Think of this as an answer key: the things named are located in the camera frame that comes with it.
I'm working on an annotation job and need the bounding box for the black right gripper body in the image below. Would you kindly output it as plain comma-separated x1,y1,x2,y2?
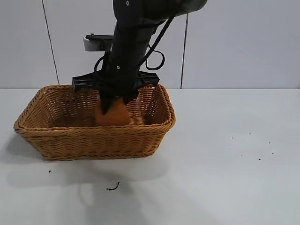
72,54,160,99

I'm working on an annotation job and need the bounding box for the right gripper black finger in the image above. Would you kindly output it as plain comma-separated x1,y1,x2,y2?
100,92,116,116
123,90,139,105

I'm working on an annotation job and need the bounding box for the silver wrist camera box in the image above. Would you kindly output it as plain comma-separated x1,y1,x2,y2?
82,33,114,52

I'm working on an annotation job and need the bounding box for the orange soft toy fruit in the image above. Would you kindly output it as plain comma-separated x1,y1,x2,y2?
95,97,129,128

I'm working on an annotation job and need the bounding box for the black looped cable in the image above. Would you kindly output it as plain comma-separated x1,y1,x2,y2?
93,55,106,74
140,9,175,71

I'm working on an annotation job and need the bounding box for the brown woven wicker basket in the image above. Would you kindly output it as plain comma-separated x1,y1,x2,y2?
13,83,176,161

